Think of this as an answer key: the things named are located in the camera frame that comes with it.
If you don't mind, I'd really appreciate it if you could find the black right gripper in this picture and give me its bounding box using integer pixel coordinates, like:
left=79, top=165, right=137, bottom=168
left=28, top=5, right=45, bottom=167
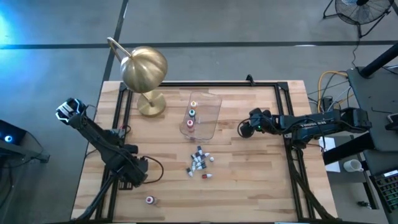
left=241, top=116, right=277, bottom=139

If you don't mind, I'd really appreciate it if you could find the clear plastic bin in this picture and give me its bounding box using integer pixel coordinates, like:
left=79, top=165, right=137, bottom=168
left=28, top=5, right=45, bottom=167
left=179, top=91, right=223, bottom=141

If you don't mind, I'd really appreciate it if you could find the white paper sheet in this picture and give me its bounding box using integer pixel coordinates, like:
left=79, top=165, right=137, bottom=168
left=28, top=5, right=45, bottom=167
left=318, top=136, right=342, bottom=174

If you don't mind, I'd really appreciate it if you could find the brass dome table lamp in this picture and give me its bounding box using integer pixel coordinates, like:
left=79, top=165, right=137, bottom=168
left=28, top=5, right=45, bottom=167
left=106, top=36, right=169, bottom=118

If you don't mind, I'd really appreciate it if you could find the white mug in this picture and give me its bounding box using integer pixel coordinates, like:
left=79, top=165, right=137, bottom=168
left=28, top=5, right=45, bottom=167
left=343, top=159, right=364, bottom=173

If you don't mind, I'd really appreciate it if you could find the black side desk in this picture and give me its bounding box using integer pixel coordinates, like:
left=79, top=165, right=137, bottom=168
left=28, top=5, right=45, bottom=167
left=346, top=65, right=398, bottom=224

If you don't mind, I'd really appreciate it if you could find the black box with blue light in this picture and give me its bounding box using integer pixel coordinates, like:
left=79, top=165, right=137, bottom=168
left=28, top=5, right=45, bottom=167
left=0, top=119, right=50, bottom=186

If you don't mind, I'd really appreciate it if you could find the black pole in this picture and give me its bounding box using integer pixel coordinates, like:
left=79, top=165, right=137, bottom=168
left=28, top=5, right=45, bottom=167
left=359, top=42, right=398, bottom=78

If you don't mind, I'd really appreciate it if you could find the keypad with coloured keys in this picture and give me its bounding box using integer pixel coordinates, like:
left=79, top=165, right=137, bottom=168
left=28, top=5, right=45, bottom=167
left=371, top=169, right=398, bottom=212

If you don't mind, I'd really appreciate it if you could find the black floor fan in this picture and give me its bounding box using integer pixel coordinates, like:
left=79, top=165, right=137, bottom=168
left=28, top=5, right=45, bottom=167
left=322, top=0, right=394, bottom=39

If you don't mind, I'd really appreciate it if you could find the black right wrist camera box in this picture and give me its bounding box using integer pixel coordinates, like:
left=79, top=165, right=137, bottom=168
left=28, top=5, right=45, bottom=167
left=250, top=107, right=271, bottom=121

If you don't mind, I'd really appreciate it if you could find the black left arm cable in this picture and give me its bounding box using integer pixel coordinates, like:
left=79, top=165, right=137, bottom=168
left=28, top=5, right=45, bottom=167
left=141, top=154, right=165, bottom=185

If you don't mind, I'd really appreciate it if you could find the black aluminium table frame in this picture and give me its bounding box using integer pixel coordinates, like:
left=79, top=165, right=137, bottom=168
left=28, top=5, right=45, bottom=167
left=95, top=81, right=340, bottom=223

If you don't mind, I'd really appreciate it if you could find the yellow cable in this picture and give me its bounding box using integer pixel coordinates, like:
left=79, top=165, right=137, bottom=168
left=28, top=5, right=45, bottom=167
left=317, top=70, right=349, bottom=113

